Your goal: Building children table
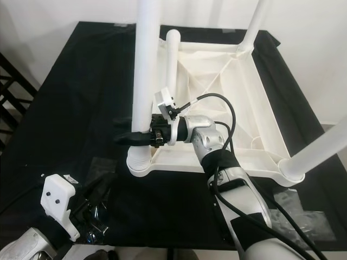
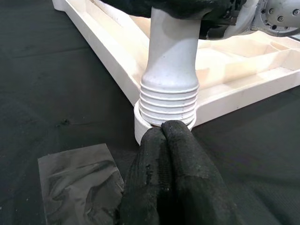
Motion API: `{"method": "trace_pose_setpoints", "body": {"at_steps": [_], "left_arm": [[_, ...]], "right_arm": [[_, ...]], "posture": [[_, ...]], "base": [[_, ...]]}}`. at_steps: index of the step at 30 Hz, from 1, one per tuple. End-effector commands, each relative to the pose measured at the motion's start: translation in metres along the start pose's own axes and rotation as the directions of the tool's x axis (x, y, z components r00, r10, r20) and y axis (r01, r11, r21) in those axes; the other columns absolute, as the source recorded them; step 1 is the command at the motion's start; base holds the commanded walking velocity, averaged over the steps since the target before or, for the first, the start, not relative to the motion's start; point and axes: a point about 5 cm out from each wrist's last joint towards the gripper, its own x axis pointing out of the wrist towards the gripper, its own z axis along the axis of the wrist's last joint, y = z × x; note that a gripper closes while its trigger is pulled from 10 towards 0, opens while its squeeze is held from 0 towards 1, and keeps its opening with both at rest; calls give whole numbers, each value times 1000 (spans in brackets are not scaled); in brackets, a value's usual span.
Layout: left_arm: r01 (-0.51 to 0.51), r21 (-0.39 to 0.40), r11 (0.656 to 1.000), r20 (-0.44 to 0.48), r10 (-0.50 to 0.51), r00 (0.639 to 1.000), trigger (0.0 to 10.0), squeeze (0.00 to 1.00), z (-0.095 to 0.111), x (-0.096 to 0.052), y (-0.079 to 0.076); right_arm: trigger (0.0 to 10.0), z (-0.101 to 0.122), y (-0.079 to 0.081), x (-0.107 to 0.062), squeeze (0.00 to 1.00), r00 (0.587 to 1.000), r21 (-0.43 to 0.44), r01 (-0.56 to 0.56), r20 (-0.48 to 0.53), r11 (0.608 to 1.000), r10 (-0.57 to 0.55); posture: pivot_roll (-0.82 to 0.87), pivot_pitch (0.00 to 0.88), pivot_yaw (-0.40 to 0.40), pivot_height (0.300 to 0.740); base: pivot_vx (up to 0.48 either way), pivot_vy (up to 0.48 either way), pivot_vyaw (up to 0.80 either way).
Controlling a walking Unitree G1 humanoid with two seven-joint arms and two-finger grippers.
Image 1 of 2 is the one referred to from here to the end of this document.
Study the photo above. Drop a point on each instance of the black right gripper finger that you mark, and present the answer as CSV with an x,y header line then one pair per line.
x,y
133,138
124,122

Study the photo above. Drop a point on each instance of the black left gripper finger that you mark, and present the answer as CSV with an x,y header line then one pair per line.
x,y
103,184

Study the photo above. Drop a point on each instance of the cream plastic children table top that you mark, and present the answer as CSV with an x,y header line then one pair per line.
x,y
227,86

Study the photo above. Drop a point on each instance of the clear plastic wrap scrap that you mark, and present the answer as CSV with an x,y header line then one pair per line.
x,y
100,162
301,214

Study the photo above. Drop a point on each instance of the black tablecloth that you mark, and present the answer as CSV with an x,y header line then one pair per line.
x,y
76,97

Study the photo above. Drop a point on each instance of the grey tape piece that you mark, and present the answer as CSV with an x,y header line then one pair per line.
x,y
227,30
119,24

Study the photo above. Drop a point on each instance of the black round stool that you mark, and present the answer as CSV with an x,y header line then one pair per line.
x,y
13,89

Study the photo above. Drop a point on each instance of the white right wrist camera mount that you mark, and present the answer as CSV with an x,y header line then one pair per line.
x,y
164,100

